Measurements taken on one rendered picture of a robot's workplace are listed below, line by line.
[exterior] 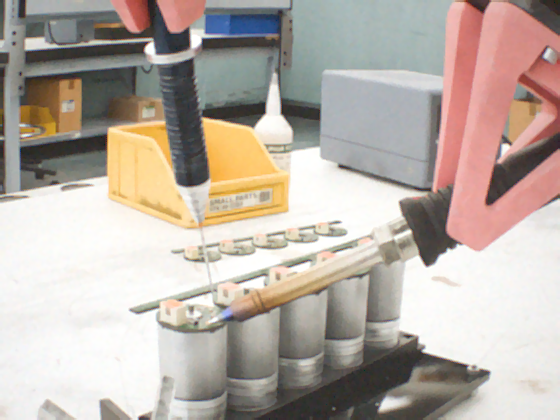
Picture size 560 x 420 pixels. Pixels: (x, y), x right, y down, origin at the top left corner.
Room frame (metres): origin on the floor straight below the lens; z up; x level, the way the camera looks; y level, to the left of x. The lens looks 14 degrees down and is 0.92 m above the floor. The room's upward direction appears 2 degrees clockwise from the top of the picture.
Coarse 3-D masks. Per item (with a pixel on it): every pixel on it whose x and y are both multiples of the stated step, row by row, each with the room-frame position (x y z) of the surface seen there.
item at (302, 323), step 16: (288, 304) 0.32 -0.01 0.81; (304, 304) 0.32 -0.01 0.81; (320, 304) 0.32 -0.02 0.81; (288, 320) 0.32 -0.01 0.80; (304, 320) 0.32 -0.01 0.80; (320, 320) 0.32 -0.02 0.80; (288, 336) 0.32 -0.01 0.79; (304, 336) 0.32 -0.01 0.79; (320, 336) 0.32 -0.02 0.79; (288, 352) 0.32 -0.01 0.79; (304, 352) 0.32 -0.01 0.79; (320, 352) 0.32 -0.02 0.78; (288, 368) 0.32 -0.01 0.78; (304, 368) 0.32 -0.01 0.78; (320, 368) 0.32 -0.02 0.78; (288, 384) 0.32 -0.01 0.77; (304, 384) 0.32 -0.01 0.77
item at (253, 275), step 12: (336, 252) 0.37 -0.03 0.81; (276, 264) 0.35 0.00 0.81; (288, 264) 0.35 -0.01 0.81; (300, 264) 0.35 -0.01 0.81; (240, 276) 0.33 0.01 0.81; (252, 276) 0.33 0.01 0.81; (204, 288) 0.32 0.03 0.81; (216, 288) 0.32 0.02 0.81; (156, 300) 0.30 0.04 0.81; (180, 300) 0.30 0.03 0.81; (132, 312) 0.29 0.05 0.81; (144, 312) 0.29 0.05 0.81
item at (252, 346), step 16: (256, 320) 0.30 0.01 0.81; (272, 320) 0.30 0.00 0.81; (240, 336) 0.30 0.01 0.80; (256, 336) 0.30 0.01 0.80; (272, 336) 0.30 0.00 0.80; (240, 352) 0.30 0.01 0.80; (256, 352) 0.30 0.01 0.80; (272, 352) 0.30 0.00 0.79; (240, 368) 0.30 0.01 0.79; (256, 368) 0.30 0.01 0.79; (272, 368) 0.30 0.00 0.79; (240, 384) 0.30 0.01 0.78; (256, 384) 0.30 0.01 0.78; (272, 384) 0.30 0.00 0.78; (240, 400) 0.30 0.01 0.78; (256, 400) 0.30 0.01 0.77; (272, 400) 0.30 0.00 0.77
